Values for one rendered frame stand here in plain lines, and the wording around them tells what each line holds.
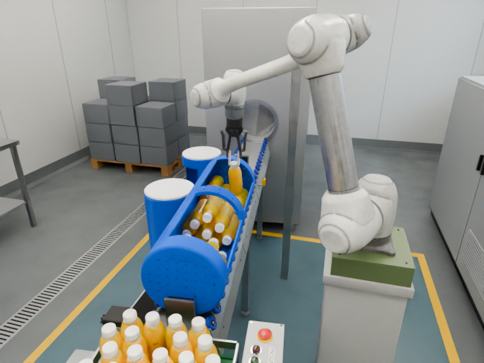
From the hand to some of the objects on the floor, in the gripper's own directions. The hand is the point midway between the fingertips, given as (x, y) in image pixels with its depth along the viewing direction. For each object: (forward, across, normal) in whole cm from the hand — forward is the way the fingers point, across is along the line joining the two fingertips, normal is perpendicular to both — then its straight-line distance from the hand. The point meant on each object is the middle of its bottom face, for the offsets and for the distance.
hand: (234, 158), depth 172 cm
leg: (+127, -4, -129) cm, 181 cm away
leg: (+127, -3, -31) cm, 131 cm away
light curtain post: (+127, -29, -75) cm, 150 cm away
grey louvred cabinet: (+124, -191, -98) cm, 248 cm away
